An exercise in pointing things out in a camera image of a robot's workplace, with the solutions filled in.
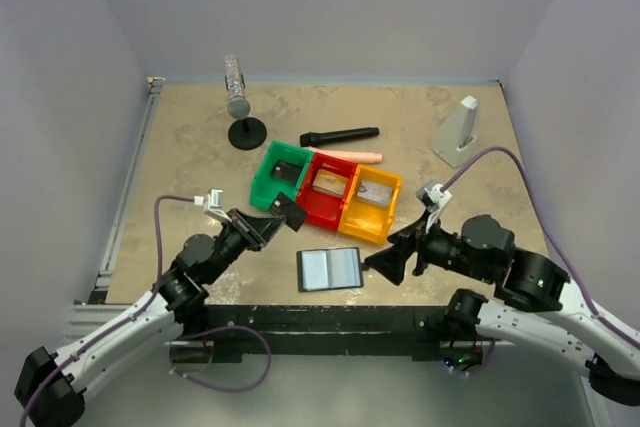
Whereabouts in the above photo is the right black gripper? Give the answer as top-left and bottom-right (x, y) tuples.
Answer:
(362, 206), (492, 284)

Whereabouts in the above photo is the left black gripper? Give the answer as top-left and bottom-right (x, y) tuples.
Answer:
(204, 207), (287, 284)

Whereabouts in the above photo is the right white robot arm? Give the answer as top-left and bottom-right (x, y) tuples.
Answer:
(364, 215), (639, 407)

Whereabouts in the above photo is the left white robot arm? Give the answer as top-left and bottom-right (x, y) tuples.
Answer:
(14, 208), (286, 426)

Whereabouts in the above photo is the black card stack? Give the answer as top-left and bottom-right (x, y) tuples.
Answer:
(270, 160), (302, 186)

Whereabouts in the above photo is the silver VIP card stack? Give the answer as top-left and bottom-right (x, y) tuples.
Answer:
(356, 179), (394, 208)

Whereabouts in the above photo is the gold card stack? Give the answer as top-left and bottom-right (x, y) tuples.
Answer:
(312, 169), (349, 198)

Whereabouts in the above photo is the green plastic bin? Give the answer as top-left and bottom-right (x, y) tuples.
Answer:
(249, 141), (313, 210)

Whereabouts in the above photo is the yellow plastic bin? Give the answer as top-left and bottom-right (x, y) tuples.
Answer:
(338, 164), (402, 244)

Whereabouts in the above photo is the red plastic bin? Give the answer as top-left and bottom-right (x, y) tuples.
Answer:
(296, 153), (357, 231)

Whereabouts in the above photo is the black round microphone stand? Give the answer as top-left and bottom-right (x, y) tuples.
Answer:
(228, 117), (267, 151)

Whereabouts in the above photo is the black microphone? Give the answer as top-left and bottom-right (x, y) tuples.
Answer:
(299, 127), (380, 147)

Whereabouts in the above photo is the glitter microphone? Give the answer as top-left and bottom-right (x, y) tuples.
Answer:
(224, 54), (251, 120)

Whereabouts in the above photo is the white wedge charging dock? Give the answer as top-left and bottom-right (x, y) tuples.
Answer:
(429, 96), (480, 168)

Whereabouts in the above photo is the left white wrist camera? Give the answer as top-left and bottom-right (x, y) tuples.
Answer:
(193, 189), (231, 223)

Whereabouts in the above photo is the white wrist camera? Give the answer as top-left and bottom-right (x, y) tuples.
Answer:
(193, 189), (231, 223)
(416, 181), (452, 232)

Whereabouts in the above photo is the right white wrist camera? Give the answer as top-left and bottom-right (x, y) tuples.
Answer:
(416, 181), (452, 232)

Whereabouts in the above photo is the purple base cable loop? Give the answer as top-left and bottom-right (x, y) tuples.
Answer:
(169, 326), (274, 391)

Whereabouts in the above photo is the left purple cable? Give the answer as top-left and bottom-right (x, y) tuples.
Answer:
(19, 195), (201, 427)

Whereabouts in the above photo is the aluminium frame rail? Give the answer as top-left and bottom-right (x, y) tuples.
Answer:
(33, 73), (148, 347)

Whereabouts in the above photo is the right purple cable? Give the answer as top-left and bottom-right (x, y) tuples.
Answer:
(442, 145), (640, 348)

